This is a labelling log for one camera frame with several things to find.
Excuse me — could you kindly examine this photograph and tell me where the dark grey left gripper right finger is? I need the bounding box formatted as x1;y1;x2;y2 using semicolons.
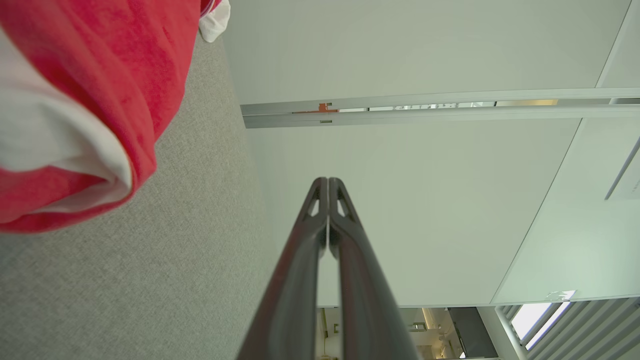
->
328;177;422;360

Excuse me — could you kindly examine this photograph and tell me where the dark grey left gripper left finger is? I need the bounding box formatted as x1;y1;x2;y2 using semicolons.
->
237;177;329;360

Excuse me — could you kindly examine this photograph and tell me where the red and white shirt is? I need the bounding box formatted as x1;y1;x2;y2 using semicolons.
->
0;0;232;234

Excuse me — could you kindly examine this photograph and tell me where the grey metal partition post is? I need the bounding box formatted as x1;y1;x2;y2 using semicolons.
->
240;87;640;130

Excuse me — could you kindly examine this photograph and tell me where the grey window blind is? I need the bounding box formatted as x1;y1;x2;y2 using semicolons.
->
495;297;640;360

